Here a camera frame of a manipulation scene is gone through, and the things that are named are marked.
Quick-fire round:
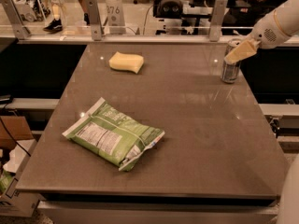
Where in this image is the yellow sponge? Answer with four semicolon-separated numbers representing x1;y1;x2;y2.
108;51;144;74

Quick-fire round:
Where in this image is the right metal glass bracket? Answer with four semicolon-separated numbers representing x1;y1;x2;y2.
208;0;228;42

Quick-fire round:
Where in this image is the cardboard box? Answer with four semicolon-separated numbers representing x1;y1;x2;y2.
0;116;39;217

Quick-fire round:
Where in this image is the black cable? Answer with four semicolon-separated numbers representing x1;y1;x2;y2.
0;115;32;158

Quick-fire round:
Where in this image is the green jalapeno chip bag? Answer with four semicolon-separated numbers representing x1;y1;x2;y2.
63;98;164;172

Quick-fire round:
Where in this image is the glass barrier panel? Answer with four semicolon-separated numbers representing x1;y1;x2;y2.
0;0;299;37

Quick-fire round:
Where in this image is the middle metal glass bracket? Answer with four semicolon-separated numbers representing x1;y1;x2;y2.
86;0;103;41

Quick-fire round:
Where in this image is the black robot head device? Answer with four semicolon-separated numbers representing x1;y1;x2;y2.
153;0;183;19

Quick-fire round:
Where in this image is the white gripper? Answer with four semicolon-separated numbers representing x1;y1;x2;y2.
224;14;291;64

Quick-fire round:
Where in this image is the left metal glass bracket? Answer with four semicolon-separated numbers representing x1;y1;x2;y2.
0;0;31;40

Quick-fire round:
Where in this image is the silver redbull can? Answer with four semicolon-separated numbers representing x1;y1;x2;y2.
221;38;241;84

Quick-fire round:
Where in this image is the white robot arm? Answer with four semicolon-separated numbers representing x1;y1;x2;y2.
224;0;299;224

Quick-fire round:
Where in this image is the metal glass bracket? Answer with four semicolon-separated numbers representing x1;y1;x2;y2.
208;0;228;42
0;0;31;40
86;0;103;41

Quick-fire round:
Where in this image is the white numbered sign post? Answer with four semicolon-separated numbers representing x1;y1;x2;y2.
106;0;126;35

